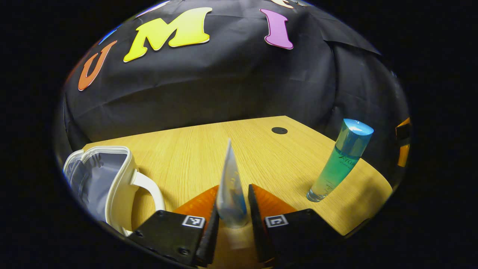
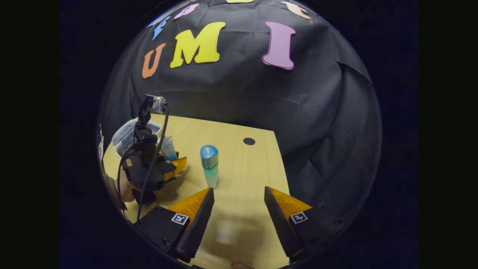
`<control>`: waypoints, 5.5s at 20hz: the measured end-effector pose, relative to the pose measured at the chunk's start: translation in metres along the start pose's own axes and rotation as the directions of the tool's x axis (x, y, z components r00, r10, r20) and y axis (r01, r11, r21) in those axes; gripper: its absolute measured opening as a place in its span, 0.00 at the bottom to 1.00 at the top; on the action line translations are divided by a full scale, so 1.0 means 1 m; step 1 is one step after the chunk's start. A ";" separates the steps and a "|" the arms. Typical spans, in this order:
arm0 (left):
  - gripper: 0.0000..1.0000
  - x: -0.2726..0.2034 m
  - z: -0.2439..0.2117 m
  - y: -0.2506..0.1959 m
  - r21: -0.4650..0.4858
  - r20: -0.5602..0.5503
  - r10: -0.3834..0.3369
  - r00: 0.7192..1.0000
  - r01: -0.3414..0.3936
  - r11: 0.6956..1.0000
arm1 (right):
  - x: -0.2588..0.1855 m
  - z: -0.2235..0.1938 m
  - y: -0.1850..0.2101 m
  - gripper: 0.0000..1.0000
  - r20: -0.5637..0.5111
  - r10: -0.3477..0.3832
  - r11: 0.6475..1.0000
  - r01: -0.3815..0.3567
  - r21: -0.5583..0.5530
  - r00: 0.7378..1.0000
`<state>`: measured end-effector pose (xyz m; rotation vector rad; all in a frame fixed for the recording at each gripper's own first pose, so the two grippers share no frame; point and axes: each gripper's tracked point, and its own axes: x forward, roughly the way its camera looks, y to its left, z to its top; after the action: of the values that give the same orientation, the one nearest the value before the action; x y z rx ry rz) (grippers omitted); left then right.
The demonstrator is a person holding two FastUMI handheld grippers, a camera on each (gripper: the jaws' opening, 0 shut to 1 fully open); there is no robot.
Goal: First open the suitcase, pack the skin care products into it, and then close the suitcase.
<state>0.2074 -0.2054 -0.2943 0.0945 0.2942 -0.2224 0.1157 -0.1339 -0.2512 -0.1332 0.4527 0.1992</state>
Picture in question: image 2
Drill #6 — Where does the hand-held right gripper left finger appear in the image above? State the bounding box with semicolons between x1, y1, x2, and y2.
133;187;215;264

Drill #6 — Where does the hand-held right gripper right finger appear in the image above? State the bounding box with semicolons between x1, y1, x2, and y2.
264;186;353;262

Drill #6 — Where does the teal and white tube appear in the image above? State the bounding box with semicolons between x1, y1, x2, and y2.
160;136;178;161

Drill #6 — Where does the blue capped bottle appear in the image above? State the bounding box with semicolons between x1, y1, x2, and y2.
199;145;220;189

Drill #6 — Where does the white suitcase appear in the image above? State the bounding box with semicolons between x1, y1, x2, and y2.
111;118;164;159

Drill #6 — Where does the colourful background clutter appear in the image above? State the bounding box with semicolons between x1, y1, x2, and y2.
97;123;105;162

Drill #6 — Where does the black backdrop cloth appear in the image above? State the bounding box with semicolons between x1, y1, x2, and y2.
98;0;382;239

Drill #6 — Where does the black cable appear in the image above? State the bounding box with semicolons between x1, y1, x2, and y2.
116;147;136;199
136;104;170;223

